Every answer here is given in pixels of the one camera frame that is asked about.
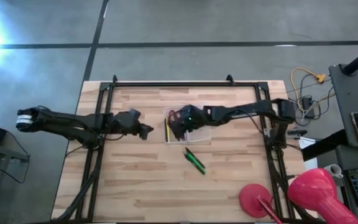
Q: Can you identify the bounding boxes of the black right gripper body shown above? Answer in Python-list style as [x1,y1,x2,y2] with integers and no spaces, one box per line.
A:
[169,106,203,131]

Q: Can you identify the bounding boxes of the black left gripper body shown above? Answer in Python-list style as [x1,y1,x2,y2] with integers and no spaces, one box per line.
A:
[112,111,142,136]

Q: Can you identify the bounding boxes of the clear plastic supply box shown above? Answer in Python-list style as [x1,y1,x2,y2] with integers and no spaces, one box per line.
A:
[163,107,188,144]

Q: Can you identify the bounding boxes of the red-handled scissors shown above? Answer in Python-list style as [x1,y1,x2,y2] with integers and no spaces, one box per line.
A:
[167,109,180,126]

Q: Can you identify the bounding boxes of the dark green marker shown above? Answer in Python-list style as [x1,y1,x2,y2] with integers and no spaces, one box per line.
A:
[185,147,205,169]

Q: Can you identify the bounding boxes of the bright green marker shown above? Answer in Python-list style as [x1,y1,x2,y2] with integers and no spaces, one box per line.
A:
[183,152,207,175]

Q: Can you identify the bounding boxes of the black power adapter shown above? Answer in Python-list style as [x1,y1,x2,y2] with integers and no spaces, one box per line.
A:
[301,96,315,118]

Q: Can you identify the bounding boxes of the grey side desk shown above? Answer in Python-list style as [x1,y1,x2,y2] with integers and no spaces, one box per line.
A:
[0,136,30,187]

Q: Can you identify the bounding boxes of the red desk lamp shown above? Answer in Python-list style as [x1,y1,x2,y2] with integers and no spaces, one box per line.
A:
[239,167,358,224]

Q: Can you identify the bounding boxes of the grey mug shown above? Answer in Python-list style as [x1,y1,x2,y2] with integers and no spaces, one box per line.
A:
[323,164,344,187]

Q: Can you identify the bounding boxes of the grey metal cart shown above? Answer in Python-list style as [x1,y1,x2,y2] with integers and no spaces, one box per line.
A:
[328,63,358,147]

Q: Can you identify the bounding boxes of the black table frame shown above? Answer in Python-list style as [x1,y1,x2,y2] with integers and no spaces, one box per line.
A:
[73,74,296,222]

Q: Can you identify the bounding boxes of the black cable bundle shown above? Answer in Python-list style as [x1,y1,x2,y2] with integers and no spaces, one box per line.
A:
[53,167,103,222]

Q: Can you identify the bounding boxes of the yellow extension cable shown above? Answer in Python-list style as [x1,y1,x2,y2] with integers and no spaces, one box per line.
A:
[290,67,327,103]

